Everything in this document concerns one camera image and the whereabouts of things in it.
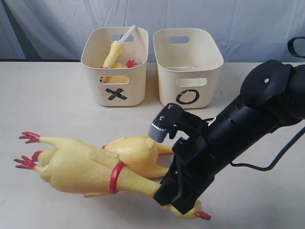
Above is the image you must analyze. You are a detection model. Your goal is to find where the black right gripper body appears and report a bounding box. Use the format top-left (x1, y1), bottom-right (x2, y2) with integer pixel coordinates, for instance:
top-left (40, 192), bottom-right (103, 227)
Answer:
top-left (159, 111), bottom-right (232, 189)

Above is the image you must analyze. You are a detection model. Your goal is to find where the whole yellow rubber chicken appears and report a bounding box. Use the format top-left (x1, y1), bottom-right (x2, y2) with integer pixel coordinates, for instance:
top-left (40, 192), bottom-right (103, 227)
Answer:
top-left (13, 131), bottom-right (212, 221)

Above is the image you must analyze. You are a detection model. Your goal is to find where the rubber chicken head with tube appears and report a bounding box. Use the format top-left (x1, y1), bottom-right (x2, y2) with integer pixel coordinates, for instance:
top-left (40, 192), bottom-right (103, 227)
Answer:
top-left (101, 25), bottom-right (136, 69)

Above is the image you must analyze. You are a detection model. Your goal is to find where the headless yellow rubber chicken body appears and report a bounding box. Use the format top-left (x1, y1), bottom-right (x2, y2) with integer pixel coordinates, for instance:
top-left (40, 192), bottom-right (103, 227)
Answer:
top-left (99, 60), bottom-right (135, 84)

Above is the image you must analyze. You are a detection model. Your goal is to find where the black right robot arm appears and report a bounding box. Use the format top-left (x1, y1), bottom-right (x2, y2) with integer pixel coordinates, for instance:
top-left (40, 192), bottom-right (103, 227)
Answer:
top-left (149, 60), bottom-right (305, 214)

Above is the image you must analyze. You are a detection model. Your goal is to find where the headless rubber chicken rear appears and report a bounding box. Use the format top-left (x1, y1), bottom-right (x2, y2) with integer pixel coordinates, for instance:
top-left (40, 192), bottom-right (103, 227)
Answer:
top-left (102, 135), bottom-right (173, 178)

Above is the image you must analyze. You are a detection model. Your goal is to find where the cream bin marked O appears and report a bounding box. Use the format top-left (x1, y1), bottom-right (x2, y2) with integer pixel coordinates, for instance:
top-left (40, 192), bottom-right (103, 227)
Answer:
top-left (153, 28), bottom-right (224, 109)

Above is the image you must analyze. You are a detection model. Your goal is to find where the cream bin marked X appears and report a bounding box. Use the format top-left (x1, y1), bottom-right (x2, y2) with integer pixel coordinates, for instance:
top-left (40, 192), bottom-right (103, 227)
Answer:
top-left (81, 27), bottom-right (149, 106)

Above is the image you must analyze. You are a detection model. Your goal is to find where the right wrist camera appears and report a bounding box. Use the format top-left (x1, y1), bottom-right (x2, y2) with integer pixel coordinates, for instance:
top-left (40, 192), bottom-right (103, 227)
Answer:
top-left (148, 103), bottom-right (183, 143)

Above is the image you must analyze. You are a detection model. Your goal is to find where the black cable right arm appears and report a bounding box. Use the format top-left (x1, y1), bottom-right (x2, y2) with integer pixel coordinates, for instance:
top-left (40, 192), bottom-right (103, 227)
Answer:
top-left (202, 35), bottom-right (305, 171)

